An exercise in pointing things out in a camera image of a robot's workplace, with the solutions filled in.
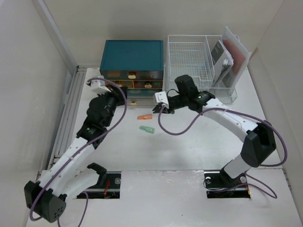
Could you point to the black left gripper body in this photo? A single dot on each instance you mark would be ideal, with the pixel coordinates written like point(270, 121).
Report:
point(111, 100)

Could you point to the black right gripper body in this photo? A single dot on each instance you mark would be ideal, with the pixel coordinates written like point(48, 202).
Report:
point(177, 101)

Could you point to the orange transparent stapler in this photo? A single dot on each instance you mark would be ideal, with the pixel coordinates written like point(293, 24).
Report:
point(145, 117)

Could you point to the teal drawer cabinet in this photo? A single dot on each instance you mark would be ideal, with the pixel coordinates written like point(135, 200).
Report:
point(137, 65)

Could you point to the Canon setup guide booklet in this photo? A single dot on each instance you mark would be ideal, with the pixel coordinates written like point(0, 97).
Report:
point(222, 62)

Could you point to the clear mesh zip pouch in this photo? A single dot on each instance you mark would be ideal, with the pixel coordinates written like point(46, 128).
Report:
point(240, 56)

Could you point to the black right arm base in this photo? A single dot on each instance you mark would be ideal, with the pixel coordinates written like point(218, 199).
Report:
point(217, 188)

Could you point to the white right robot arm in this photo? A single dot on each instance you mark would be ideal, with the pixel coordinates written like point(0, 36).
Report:
point(256, 135)

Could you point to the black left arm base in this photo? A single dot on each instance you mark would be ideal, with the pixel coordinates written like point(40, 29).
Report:
point(107, 186)

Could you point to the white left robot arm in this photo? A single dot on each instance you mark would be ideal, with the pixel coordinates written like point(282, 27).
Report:
point(47, 197)

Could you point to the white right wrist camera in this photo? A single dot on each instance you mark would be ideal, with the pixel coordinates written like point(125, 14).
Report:
point(161, 98)

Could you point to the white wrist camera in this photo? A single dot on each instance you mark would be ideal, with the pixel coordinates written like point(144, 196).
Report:
point(161, 98)
point(98, 87)

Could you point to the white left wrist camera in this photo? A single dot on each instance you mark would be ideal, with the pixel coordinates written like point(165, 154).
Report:
point(98, 87)

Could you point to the white wire desk organizer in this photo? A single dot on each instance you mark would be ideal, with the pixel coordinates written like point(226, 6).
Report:
point(191, 55)

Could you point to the aluminium rail frame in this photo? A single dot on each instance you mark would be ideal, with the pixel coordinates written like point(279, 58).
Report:
point(74, 102)

